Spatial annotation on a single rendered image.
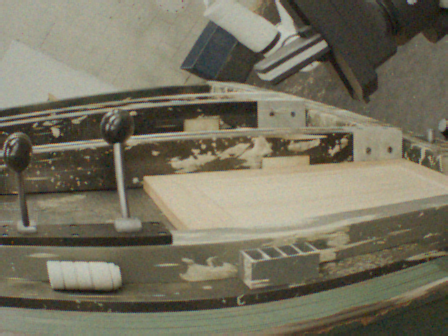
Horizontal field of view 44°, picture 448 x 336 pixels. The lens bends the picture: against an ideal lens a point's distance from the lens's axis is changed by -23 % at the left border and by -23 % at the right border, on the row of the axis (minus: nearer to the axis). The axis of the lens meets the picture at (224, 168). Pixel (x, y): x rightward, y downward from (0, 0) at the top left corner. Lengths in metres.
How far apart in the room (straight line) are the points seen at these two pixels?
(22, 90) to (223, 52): 1.76
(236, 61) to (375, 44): 4.73
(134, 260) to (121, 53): 5.52
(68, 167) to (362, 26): 0.64
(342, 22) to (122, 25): 5.63
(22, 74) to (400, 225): 4.16
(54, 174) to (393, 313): 0.71
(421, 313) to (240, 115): 1.22
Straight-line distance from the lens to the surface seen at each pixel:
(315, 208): 0.85
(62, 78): 4.69
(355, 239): 0.69
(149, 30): 6.14
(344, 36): 0.50
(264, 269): 0.62
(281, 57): 0.50
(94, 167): 1.03
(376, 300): 0.44
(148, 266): 0.63
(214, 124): 1.61
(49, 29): 6.08
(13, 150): 0.55
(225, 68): 5.21
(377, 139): 1.18
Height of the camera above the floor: 1.55
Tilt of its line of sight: 19 degrees down
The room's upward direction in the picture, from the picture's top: 62 degrees counter-clockwise
